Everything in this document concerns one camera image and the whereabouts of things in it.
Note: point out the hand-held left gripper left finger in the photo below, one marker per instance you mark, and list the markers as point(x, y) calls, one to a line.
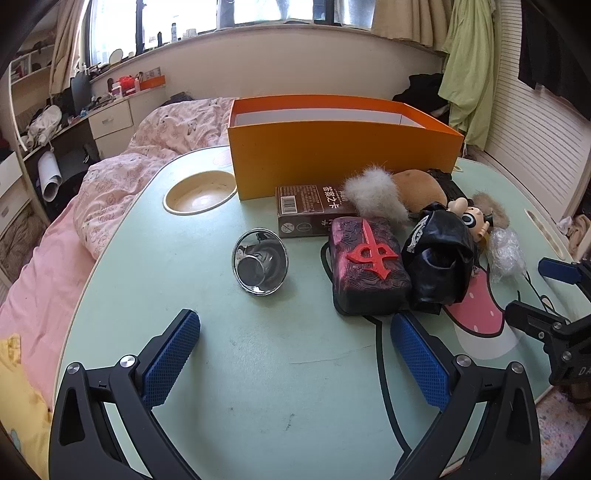
point(171, 360)

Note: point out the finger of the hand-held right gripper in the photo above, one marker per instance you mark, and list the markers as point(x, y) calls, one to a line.
point(558, 271)
point(528, 317)

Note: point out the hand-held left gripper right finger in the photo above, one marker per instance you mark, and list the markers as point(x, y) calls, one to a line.
point(420, 364)

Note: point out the clear plastic wrap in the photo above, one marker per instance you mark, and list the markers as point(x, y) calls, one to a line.
point(505, 251)

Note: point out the brown fur pom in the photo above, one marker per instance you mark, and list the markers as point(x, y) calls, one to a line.
point(495, 207)

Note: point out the black plastic bag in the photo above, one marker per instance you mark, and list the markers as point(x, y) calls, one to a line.
point(434, 272)

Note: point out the dark box with red emblem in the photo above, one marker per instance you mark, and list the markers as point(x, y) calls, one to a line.
point(369, 286)

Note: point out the cartoon figure doll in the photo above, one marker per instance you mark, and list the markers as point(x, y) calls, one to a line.
point(471, 217)

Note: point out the steel cup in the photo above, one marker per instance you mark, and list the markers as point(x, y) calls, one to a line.
point(258, 267)

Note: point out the black toy car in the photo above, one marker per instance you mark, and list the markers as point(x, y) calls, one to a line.
point(451, 187)

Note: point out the white fluffy pom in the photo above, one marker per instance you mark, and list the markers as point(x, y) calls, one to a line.
point(374, 194)

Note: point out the brown card box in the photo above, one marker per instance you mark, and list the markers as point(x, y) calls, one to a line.
point(304, 203)

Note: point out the orange cardboard box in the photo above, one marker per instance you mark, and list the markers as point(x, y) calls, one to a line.
point(323, 157)

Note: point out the green cartoon desktop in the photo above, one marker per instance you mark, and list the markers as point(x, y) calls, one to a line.
point(277, 369)

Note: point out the beige cloth pile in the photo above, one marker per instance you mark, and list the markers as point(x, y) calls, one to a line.
point(577, 235)

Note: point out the white slatted door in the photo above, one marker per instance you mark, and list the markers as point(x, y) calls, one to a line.
point(531, 147)

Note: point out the pink bed sheet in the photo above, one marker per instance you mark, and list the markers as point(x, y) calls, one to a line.
point(37, 300)

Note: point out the yellow cloth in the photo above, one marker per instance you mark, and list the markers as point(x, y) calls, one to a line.
point(18, 406)

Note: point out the pink patterned duvet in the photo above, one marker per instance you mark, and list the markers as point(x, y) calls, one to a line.
point(120, 184)

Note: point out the rolled white paper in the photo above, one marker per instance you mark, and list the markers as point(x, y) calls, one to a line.
point(50, 177)

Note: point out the light green hanging cloth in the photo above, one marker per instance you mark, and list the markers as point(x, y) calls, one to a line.
point(471, 69)

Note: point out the dark hanging garment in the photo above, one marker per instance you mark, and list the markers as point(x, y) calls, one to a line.
point(554, 46)

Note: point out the black clothes pile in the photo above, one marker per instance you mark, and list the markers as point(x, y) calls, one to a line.
point(422, 90)

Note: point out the white drawer cabinet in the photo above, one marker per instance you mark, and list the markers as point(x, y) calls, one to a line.
point(111, 120)

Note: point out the dark cloth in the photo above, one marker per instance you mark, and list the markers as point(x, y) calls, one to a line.
point(181, 98)

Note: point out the white cloth bundle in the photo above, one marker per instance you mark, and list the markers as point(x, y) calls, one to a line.
point(44, 124)

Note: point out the small orange tray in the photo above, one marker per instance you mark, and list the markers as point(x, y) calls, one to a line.
point(152, 84)

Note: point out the red container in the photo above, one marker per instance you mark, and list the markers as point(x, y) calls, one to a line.
point(127, 85)

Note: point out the black monitor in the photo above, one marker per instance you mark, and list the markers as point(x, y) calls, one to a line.
point(81, 94)

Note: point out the cream window curtain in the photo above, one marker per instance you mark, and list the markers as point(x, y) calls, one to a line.
point(411, 21)

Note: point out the round mirror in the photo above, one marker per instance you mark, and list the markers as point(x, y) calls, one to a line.
point(116, 55)

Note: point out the white bottle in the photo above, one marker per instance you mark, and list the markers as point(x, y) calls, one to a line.
point(174, 32)

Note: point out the beige curtain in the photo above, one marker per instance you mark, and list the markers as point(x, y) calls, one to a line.
point(67, 41)

